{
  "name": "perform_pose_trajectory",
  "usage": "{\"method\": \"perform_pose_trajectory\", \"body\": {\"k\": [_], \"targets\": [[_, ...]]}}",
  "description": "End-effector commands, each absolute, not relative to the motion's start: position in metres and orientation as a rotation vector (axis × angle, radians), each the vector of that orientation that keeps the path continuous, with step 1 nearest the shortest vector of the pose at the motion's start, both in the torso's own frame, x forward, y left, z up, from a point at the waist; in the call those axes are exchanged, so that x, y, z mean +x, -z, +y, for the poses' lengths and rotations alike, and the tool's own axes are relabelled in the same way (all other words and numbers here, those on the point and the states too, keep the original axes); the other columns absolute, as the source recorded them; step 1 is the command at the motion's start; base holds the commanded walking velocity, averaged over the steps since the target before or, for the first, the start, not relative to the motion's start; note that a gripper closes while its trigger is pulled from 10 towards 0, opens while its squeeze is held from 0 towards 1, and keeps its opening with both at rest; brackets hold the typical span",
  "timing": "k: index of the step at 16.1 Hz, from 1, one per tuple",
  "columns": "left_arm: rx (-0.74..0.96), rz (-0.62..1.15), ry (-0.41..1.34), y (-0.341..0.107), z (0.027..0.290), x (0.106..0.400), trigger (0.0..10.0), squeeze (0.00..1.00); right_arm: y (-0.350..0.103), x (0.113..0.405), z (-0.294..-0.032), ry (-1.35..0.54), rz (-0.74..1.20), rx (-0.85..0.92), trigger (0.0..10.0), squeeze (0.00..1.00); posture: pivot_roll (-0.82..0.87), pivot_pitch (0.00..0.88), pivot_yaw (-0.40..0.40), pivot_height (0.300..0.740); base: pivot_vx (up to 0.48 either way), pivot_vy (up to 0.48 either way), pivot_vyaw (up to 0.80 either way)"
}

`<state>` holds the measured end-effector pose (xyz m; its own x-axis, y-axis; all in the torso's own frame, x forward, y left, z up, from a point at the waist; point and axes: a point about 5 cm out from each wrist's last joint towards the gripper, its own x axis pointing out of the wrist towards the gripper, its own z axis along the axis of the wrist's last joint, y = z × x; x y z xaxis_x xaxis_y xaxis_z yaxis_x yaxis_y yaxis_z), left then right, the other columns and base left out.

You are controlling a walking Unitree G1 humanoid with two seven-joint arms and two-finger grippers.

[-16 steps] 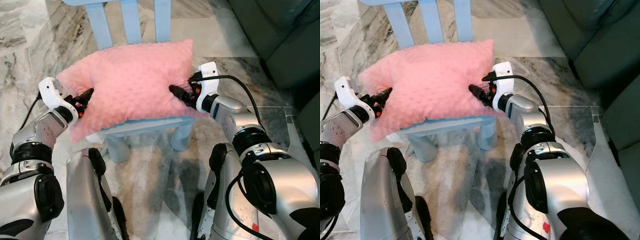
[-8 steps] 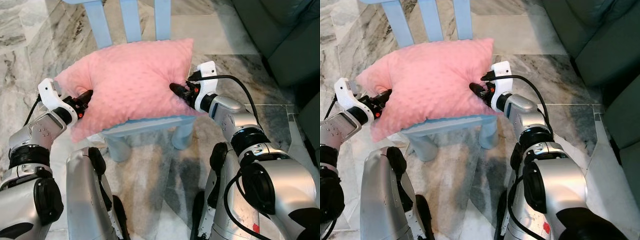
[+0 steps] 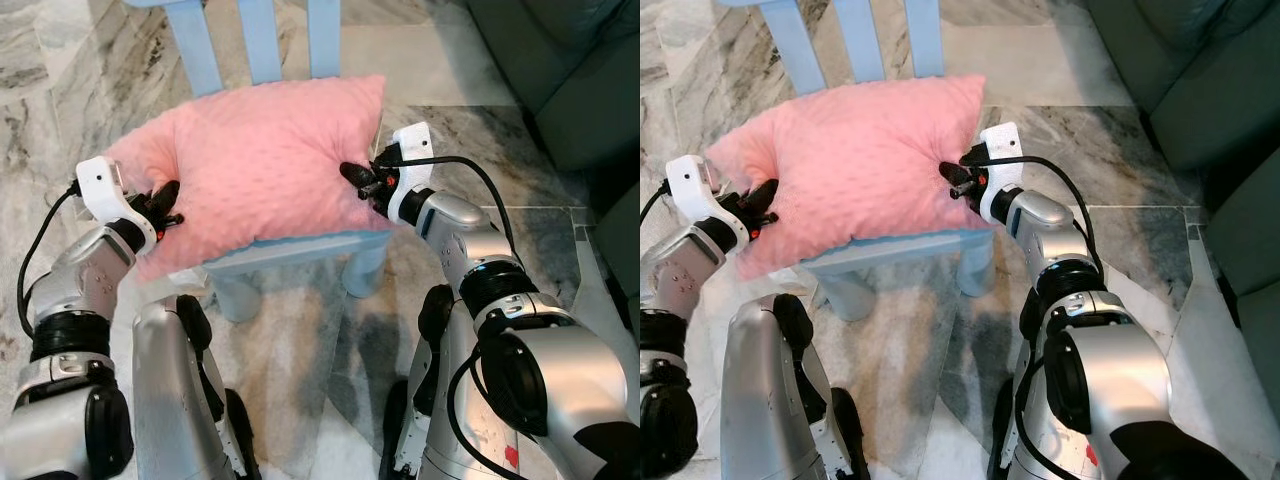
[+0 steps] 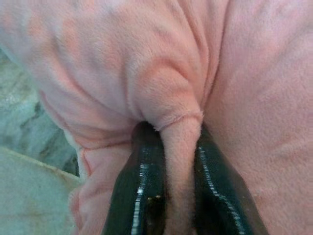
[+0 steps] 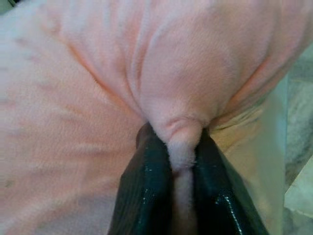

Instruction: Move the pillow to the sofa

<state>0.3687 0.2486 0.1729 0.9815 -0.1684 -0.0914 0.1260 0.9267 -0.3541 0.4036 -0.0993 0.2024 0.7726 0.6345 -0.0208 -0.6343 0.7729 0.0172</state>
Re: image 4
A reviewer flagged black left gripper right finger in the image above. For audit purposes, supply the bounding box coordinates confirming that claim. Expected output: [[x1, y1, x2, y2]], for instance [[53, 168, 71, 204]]
[[193, 123, 269, 235]]

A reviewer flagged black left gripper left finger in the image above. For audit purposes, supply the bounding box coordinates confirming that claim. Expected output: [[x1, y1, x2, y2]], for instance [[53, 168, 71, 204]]
[[103, 121, 168, 235]]

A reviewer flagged pink plush pillow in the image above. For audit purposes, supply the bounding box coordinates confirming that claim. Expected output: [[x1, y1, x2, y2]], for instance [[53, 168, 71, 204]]
[[0, 0, 313, 235]]

